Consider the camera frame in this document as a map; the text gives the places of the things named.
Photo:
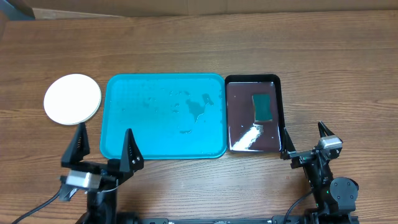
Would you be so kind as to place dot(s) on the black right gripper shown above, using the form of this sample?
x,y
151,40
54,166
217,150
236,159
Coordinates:
x,y
302,157

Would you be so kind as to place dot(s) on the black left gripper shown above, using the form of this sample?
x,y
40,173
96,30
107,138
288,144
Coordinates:
x,y
112,173

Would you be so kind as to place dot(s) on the green scouring sponge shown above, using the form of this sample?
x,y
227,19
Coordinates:
x,y
262,108

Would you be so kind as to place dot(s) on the pink plate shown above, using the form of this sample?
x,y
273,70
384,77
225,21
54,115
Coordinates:
x,y
72,99

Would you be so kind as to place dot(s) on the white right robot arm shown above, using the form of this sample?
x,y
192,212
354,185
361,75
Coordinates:
x,y
334,197

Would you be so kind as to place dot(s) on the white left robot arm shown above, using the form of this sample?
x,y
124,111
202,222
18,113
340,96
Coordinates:
x,y
100,207

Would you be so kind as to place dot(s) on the black water tray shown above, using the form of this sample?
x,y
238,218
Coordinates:
x,y
244,134

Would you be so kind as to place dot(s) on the teal plastic tray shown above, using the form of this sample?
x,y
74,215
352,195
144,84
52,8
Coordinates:
x,y
171,115

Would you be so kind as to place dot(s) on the cardboard backdrop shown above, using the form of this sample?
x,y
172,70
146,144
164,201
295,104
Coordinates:
x,y
57,9

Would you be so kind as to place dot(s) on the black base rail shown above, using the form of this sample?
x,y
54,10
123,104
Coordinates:
x,y
217,220

